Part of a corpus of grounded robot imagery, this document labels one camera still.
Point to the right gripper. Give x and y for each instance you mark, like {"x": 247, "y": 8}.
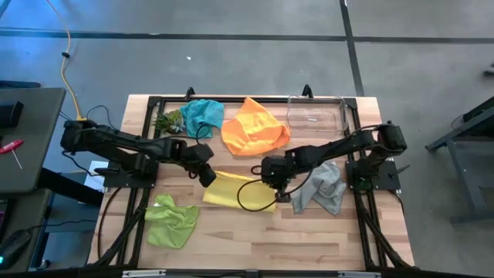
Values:
{"x": 276, "y": 170}

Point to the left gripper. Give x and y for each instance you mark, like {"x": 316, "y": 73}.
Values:
{"x": 206, "y": 175}

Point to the yellow microfiber towel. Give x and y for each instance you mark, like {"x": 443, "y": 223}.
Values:
{"x": 227, "y": 191}

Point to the orange microfiber towel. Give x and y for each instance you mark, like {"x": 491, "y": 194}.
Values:
{"x": 251, "y": 131}

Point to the grey microfiber towel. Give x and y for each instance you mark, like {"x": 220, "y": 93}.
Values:
{"x": 324, "y": 189}

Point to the teal microfiber towel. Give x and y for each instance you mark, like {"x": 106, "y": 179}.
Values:
{"x": 200, "y": 112}

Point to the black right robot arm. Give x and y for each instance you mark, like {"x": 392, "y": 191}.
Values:
{"x": 339, "y": 148}

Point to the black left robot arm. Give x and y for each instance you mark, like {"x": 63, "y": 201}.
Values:
{"x": 116, "y": 141}

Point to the green microfiber towel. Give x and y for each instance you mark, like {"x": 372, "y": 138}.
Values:
{"x": 170, "y": 224}

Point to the small potted succulent plant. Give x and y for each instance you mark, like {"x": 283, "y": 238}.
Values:
{"x": 170, "y": 123}

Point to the clear plastic bin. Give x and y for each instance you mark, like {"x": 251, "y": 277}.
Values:
{"x": 316, "y": 116}

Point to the grey side table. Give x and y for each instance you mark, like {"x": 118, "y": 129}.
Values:
{"x": 31, "y": 139}

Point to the dark low desk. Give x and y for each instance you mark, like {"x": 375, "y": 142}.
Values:
{"x": 23, "y": 212}

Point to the dark metal table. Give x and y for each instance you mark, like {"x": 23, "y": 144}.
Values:
{"x": 464, "y": 177}

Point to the black computer mouse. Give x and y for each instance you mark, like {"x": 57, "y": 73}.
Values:
{"x": 13, "y": 247}

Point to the black aluminium rig frame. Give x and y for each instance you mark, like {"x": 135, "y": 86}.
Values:
{"x": 270, "y": 100}

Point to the silver metal bracket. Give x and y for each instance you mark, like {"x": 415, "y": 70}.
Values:
{"x": 359, "y": 274}
{"x": 143, "y": 273}

